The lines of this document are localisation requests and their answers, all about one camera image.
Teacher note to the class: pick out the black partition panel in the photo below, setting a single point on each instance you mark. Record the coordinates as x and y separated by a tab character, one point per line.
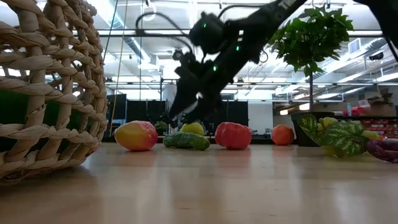
239	113
140	115

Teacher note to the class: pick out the green apple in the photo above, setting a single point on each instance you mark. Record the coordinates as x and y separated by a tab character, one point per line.
193	128

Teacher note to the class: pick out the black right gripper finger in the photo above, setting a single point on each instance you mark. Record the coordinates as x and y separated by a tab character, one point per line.
208	109
183	105

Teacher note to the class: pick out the black aluminium table frame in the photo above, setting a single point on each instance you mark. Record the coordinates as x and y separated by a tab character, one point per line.
261	141

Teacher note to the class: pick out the white air vent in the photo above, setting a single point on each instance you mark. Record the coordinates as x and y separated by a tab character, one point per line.
354	46

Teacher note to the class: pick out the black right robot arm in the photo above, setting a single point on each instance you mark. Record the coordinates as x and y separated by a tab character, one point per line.
264	21

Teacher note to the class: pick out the green lime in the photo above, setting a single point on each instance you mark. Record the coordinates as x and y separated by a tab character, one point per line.
14	109

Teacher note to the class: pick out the green grape bunch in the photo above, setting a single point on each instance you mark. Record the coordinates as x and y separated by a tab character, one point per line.
342	137

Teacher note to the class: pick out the black monitor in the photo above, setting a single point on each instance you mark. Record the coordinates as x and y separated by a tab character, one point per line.
118	107

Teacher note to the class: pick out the green potted plant black pot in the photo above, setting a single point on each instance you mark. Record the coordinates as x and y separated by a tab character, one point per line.
311	37

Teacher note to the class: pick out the red pink bag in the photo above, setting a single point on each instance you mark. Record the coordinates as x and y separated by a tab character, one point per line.
356	111

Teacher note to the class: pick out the black round ceiling spotlight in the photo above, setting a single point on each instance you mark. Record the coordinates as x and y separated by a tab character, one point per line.
178	54

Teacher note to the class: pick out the orange tangerine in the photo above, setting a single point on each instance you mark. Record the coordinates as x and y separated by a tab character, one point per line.
282	134

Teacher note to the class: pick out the small potted plant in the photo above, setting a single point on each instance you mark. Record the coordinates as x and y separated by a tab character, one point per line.
160	126

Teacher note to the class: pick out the cardboard box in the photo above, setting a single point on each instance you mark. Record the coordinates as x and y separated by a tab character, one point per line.
381	109

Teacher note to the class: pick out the orange pumpkin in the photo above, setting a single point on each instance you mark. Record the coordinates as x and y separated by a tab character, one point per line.
233	136

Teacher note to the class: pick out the bumpy green cucumber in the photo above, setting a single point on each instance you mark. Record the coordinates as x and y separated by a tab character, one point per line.
186	141

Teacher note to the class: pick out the shelf with red bins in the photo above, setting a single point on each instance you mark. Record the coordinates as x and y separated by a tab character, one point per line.
385	126

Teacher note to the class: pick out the red yellow mango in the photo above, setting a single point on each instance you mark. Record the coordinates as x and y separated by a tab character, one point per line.
136	136

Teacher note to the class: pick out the black ceiling device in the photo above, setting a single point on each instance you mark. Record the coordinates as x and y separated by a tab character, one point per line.
376	56

